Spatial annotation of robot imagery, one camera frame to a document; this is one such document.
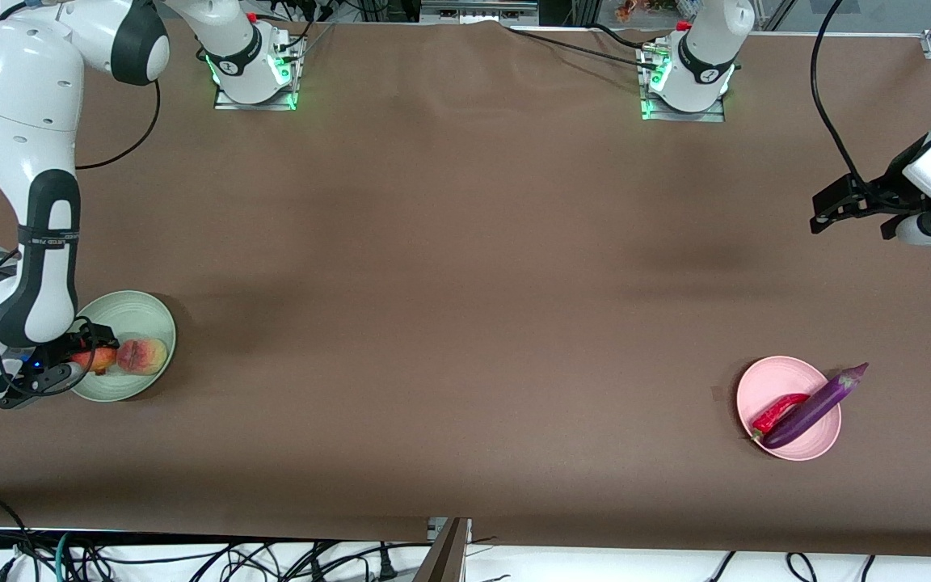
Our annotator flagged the red apple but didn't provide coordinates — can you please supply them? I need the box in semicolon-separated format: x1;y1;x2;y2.
70;346;120;376

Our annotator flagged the yellow-green peach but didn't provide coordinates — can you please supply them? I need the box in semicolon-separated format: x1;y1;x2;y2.
116;337;170;378

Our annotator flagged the long purple eggplant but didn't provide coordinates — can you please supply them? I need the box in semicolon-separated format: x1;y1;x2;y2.
759;362;870;451

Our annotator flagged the red chili pepper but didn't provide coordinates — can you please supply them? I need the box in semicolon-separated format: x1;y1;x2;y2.
751;393;811;443

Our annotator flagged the pale green plate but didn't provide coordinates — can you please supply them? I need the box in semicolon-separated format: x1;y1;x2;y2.
67;290;177;403

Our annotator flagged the pink plate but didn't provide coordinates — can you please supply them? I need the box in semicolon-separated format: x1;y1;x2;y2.
736;356;843;462

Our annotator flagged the table cover sheet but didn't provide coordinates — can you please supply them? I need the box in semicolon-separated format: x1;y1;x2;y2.
0;15;931;559

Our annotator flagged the grey metal device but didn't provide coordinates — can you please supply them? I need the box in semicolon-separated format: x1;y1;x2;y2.
419;0;540;26

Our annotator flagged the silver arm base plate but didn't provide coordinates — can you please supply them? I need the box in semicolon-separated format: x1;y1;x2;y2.
639;44;727;124
214;36;303;112

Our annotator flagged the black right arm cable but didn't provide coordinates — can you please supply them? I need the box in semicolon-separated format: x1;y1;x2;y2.
0;77;162;398

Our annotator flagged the teal floor cable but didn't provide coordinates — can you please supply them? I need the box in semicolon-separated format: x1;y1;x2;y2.
51;531;75;582

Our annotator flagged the black cable across table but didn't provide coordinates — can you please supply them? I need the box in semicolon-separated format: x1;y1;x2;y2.
506;23;662;72

